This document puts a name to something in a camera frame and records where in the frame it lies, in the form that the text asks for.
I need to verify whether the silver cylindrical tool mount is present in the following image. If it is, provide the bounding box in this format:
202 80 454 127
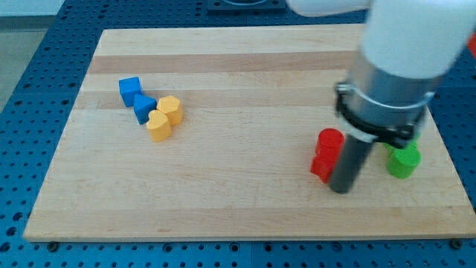
335 52 440 149

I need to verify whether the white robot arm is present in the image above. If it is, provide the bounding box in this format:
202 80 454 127
286 0 475 194

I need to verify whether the yellow hexagon block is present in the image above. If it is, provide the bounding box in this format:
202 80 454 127
157 95 184 126

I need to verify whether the wooden board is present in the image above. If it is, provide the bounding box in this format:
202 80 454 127
24 24 475 242

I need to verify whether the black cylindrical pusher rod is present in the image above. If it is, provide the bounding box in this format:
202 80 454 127
328 135 374 194

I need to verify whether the blue triangle block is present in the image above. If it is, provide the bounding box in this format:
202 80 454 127
133 95 157 125

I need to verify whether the green cylinder block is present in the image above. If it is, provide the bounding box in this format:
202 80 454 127
386 148 422 179

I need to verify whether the red cylinder block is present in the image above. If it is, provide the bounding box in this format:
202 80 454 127
315 128 345 163

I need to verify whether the blue cube block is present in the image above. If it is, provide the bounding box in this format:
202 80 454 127
118 77 143 107

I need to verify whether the red object at right edge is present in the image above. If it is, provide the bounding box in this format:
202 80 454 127
467 33 476 58

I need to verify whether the yellow heart block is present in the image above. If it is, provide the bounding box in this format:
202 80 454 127
146 110 172 142

